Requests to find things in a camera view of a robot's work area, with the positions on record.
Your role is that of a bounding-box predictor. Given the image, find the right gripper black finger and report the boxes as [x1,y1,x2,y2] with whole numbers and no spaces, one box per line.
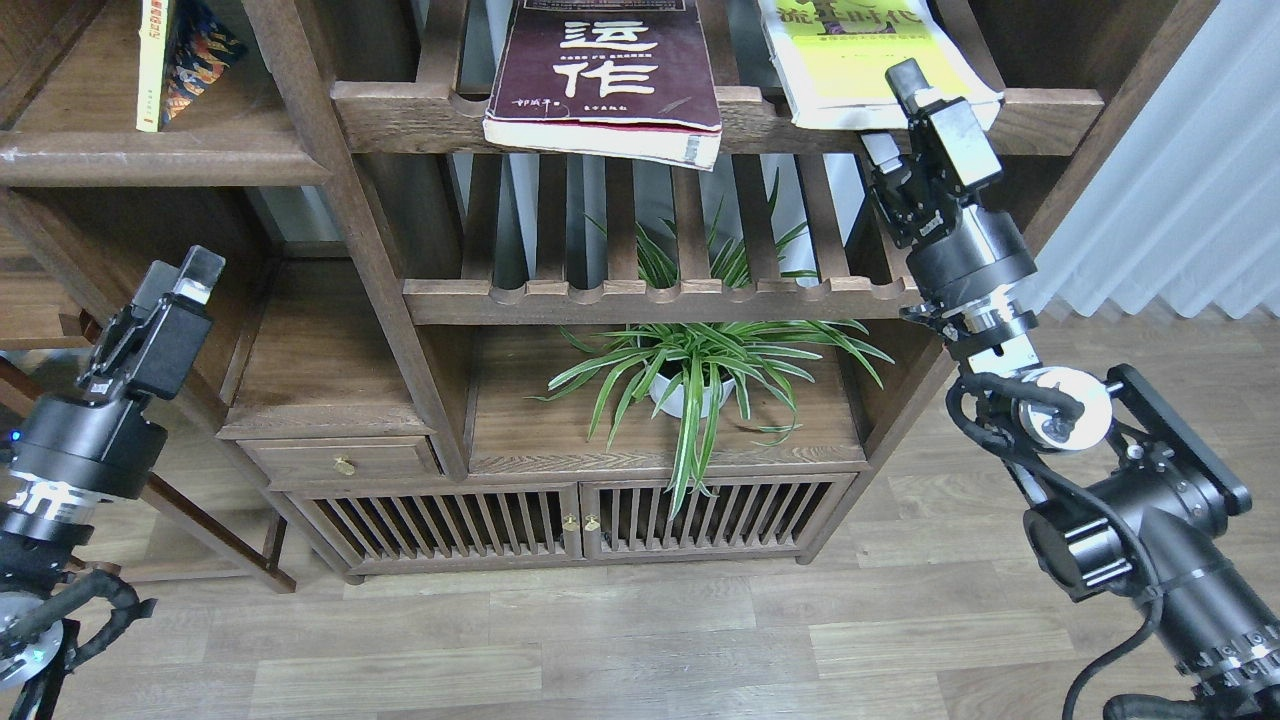
[860,129,951,249]

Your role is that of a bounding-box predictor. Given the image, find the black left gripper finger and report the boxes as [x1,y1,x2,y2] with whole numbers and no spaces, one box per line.
[79,246,225,400]

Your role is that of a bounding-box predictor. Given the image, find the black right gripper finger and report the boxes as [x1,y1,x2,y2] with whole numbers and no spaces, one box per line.
[884,58,1004,196]

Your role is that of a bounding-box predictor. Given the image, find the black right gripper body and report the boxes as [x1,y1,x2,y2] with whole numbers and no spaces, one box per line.
[908,204,1036,310]

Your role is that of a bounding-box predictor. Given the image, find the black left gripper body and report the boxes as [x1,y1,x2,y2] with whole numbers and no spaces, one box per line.
[8,393,168,498]

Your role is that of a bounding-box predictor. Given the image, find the yellow green book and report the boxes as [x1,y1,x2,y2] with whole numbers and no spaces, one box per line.
[758,1,1004,131]

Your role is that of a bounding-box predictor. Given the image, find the colourful cover paperback book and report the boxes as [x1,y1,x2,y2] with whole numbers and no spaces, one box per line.
[134,1,248,132]

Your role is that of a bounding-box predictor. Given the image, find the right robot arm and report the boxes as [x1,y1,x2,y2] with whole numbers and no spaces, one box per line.
[861,59,1279,719]

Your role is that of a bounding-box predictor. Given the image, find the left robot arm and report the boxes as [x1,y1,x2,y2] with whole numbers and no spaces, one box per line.
[1,245,225,719]

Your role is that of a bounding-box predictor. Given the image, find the white curtain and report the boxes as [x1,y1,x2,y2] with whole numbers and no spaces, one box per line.
[1019,1,1279,319]

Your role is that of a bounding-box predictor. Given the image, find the green spider plant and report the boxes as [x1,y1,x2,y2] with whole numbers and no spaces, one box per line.
[530,170,896,516]

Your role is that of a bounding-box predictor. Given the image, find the white plant pot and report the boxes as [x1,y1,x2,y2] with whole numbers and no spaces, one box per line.
[648,363,736,419]

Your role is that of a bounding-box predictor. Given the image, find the dark wooden bookshelf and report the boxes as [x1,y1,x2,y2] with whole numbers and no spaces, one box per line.
[0,0,1222,587]

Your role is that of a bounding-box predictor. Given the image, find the maroon book white characters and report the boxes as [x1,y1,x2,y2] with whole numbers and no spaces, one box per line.
[483,1,722,170]

